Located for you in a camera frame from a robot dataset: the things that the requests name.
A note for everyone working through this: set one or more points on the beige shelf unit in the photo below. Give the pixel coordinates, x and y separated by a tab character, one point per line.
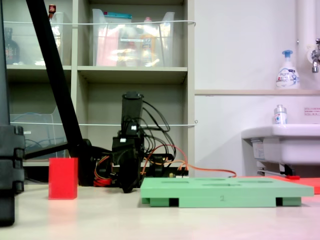
132	71

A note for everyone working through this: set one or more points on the red capped bottle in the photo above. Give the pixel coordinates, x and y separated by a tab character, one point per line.
51	10

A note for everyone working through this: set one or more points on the green shape sorting board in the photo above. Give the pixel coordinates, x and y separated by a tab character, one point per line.
200	192

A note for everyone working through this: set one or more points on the red text wall label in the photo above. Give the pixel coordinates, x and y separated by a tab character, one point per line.
312	111

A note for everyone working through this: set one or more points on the small white bottle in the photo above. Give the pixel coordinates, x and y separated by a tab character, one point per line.
280	116

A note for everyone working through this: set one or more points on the notched black tripod leg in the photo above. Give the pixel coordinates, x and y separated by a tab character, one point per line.
10	160

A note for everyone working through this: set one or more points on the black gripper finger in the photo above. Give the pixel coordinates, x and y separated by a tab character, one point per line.
122	170
133	175

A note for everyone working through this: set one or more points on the white sink sticker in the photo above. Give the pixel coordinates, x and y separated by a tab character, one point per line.
258	150

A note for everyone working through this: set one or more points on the metal faucet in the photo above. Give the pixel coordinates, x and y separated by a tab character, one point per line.
315	56

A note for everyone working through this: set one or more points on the clear bin with supplies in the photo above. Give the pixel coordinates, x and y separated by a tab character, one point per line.
165	37

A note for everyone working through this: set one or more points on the white soap pump bottle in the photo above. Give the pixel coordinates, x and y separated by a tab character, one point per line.
287	77

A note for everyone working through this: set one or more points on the blue topped bag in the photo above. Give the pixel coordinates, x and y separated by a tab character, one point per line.
117	17

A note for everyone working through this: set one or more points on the white sink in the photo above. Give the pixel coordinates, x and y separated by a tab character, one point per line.
295	147

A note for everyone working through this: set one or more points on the sink mounting bracket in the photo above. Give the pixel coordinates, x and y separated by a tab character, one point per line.
287	168

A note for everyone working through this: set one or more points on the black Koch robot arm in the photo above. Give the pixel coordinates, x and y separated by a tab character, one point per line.
132	110

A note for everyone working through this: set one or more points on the red square block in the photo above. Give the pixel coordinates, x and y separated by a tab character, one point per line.
62	178

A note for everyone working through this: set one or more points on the yellow label bottle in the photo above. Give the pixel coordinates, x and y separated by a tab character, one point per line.
147	42

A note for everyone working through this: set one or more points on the black tripod spreader bar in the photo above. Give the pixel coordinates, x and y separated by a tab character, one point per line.
45	152

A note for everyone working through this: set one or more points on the clear bin with bottles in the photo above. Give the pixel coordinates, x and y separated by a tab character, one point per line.
25	50

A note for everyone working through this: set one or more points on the dark glass bottle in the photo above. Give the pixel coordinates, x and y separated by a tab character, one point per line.
11	50

